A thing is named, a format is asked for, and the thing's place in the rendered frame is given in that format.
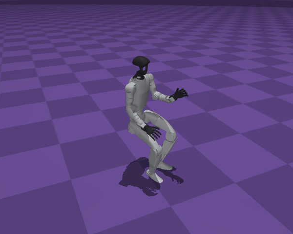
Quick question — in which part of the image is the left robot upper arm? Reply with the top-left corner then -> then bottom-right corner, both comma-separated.
147,74 -> 161,100

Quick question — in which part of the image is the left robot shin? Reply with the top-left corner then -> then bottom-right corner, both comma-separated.
160,139 -> 177,164

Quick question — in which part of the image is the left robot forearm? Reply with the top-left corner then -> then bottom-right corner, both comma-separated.
159,93 -> 175,103

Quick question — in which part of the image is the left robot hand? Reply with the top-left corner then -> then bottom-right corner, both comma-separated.
169,88 -> 188,100

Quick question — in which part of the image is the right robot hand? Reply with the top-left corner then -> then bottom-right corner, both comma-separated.
141,123 -> 161,141

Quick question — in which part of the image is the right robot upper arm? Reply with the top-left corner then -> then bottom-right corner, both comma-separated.
125,82 -> 136,112

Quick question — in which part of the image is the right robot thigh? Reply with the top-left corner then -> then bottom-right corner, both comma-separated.
127,120 -> 162,156

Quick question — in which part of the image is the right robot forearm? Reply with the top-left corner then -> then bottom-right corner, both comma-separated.
126,107 -> 146,128

